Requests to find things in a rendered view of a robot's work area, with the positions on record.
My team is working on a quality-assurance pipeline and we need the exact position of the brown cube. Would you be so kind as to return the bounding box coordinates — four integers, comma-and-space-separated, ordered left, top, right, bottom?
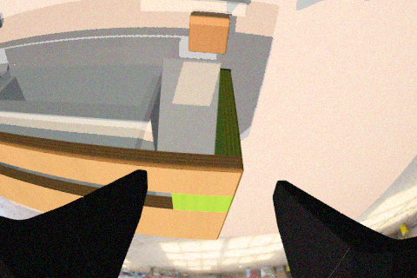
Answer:
188, 13, 230, 55

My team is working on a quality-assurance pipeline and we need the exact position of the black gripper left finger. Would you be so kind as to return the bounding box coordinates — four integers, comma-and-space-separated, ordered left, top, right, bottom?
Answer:
0, 169, 149, 278

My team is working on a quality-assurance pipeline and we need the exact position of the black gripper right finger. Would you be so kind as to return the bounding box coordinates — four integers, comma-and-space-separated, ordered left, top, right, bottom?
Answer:
272, 180, 417, 278

